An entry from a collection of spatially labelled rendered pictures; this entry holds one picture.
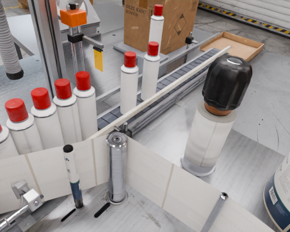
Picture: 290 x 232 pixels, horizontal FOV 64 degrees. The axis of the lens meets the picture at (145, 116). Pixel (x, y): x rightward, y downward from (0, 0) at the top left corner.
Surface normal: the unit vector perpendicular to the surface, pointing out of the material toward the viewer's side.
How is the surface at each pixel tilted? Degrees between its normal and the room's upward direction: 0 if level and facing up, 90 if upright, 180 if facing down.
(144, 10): 90
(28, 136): 90
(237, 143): 0
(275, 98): 0
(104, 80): 0
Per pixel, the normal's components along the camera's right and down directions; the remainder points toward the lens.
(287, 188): -0.99, 0.00
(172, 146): 0.08, -0.76
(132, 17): -0.65, 0.45
